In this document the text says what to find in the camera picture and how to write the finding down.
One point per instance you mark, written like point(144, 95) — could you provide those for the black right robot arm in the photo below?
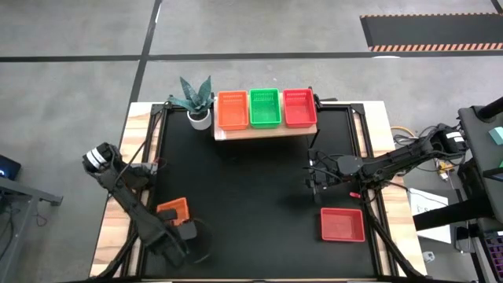
point(393, 163)

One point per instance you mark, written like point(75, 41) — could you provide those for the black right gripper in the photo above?
point(328, 175)

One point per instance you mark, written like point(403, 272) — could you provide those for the black cart bar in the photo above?
point(452, 215)

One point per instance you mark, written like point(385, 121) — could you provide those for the dark laptop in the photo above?
point(9, 167)

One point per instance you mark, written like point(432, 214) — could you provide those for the teal block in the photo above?
point(497, 135)

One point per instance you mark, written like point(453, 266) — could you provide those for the purple lit keyboard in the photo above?
point(495, 251)

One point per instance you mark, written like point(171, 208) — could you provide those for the black mat with striped edge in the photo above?
point(432, 33)

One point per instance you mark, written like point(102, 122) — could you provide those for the snake plant in white pot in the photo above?
point(199, 120)

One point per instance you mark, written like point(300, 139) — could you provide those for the grey side table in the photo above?
point(23, 192)

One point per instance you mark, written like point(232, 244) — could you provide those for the white sheet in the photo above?
point(436, 236)

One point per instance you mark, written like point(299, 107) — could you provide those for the small white device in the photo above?
point(428, 257)

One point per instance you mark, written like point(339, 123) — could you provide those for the orange plastic slotted basket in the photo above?
point(178, 204)
point(233, 114)

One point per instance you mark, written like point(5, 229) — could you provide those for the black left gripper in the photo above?
point(188, 231)

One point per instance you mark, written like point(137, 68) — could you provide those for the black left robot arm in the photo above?
point(129, 204)

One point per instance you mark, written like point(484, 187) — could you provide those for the light wooden shelf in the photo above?
point(267, 133)

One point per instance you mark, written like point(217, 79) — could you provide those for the red plastic slotted basket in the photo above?
point(342, 226)
point(299, 112)

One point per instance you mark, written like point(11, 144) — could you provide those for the small red clip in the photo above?
point(355, 194)

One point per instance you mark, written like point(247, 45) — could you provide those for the black pole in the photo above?
point(491, 109)

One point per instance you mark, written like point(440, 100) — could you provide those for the green plastic slotted basket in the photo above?
point(265, 112)

